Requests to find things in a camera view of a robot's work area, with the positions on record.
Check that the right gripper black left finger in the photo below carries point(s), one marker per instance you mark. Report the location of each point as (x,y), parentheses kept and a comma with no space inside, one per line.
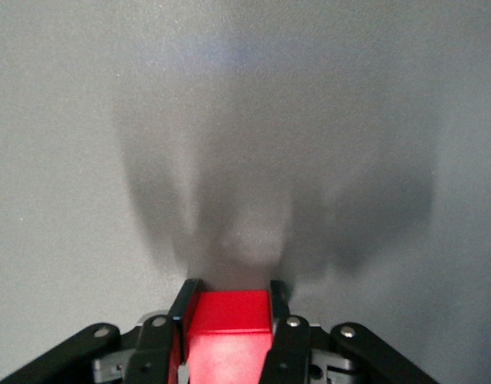
(149,352)

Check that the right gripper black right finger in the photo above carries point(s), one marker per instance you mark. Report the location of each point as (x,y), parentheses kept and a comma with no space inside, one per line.
(297,348)

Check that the red cube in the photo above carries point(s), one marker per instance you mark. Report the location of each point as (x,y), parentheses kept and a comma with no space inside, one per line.
(229,320)

